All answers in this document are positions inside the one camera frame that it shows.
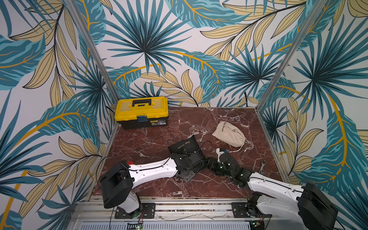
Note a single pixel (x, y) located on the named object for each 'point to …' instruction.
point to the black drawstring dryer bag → (188, 146)
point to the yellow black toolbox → (135, 112)
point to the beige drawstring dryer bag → (231, 135)
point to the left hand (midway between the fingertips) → (185, 174)
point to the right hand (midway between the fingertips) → (202, 162)
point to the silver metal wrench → (263, 162)
